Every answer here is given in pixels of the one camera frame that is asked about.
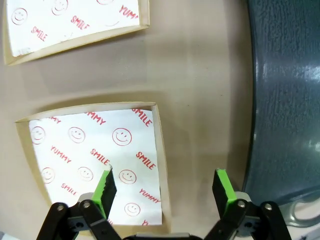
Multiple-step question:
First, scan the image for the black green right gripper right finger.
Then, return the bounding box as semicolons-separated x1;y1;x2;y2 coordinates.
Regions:
203;168;293;240

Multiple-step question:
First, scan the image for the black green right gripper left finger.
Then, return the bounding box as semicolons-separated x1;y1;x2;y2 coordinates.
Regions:
36;163;121;240

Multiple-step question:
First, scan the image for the white smiley printed paper liner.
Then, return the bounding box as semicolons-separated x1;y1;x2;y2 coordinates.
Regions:
6;0;141;58
28;108;163;226

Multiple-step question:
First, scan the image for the brown cardboard food box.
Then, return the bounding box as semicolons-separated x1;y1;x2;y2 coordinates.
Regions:
14;101;172;237
2;0;151;66

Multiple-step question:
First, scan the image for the black plastic serving tray with handles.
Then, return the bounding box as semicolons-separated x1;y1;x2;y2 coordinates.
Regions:
241;0;320;228

